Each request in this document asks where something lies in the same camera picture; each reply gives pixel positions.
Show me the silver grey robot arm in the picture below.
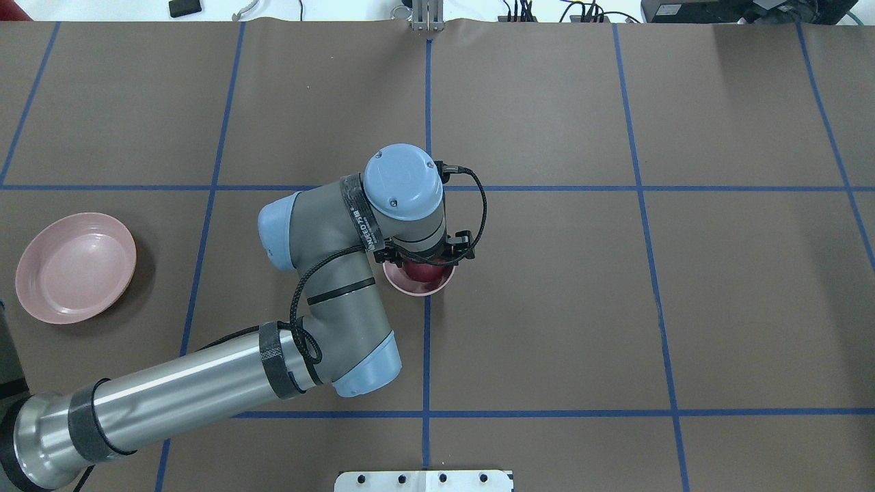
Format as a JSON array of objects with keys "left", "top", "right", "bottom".
[{"left": 2, "top": 143, "right": 488, "bottom": 491}]

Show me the small black square device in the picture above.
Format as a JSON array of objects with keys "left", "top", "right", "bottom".
[{"left": 167, "top": 0, "right": 202, "bottom": 19}]

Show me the pink bowl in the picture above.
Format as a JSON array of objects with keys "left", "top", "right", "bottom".
[{"left": 382, "top": 262, "right": 456, "bottom": 298}]

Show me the black camera cable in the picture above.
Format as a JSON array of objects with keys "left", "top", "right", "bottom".
[{"left": 198, "top": 161, "right": 489, "bottom": 366}]

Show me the aluminium frame post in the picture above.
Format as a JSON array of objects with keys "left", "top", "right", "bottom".
[{"left": 403, "top": 0, "right": 446, "bottom": 32}]

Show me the pink plate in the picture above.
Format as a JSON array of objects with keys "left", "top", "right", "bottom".
[{"left": 15, "top": 212, "right": 137, "bottom": 325}]

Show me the red apple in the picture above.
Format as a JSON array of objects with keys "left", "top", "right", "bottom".
[{"left": 402, "top": 262, "right": 446, "bottom": 284}]

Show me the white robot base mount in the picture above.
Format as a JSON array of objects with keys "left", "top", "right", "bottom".
[{"left": 334, "top": 469, "right": 515, "bottom": 491}]

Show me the black box with label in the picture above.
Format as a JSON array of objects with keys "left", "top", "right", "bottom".
[{"left": 640, "top": 0, "right": 753, "bottom": 24}]

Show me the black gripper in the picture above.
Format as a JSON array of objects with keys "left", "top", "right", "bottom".
[{"left": 374, "top": 231, "right": 477, "bottom": 266}]

